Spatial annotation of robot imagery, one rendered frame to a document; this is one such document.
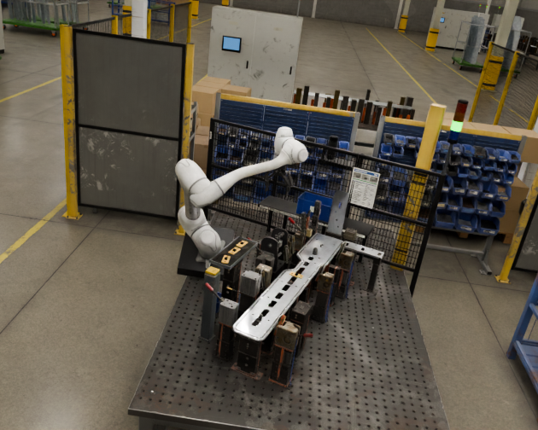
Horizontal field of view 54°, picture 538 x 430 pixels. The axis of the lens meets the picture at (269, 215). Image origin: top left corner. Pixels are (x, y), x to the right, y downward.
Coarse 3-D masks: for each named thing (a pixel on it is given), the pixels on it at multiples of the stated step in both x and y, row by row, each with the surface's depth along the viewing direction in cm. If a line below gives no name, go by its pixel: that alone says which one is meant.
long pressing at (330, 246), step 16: (320, 240) 382; (336, 240) 385; (304, 256) 357; (320, 256) 360; (288, 272) 335; (304, 272) 338; (272, 288) 316; (288, 288) 318; (304, 288) 322; (256, 304) 299; (288, 304) 303; (240, 320) 283; (272, 320) 287; (256, 336) 273
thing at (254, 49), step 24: (216, 24) 949; (240, 24) 945; (264, 24) 942; (288, 24) 938; (216, 48) 965; (240, 48) 960; (264, 48) 958; (288, 48) 955; (216, 72) 983; (240, 72) 979; (264, 72) 976; (288, 72) 972; (264, 96) 994; (288, 96) 990
